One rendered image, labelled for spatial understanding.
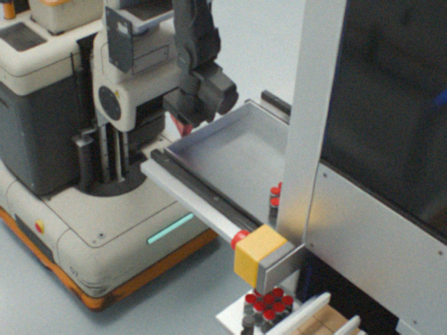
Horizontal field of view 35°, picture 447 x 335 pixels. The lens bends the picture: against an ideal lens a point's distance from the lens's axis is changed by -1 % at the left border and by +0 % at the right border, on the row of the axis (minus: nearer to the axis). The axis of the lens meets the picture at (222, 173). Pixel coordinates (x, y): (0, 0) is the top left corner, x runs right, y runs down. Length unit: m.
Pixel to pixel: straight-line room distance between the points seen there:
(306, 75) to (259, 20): 2.82
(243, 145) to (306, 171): 0.50
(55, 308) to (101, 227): 0.34
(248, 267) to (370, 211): 0.24
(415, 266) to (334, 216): 0.15
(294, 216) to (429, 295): 0.26
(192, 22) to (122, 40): 0.45
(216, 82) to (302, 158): 0.34
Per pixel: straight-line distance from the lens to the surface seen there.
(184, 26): 1.34
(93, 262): 2.15
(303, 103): 1.03
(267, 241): 1.17
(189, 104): 1.45
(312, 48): 0.98
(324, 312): 1.22
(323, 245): 1.15
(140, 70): 1.92
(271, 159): 1.55
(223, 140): 1.59
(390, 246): 1.05
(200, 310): 2.37
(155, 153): 1.52
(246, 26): 3.76
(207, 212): 1.42
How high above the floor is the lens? 1.89
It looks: 42 degrees down
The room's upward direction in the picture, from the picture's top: 3 degrees clockwise
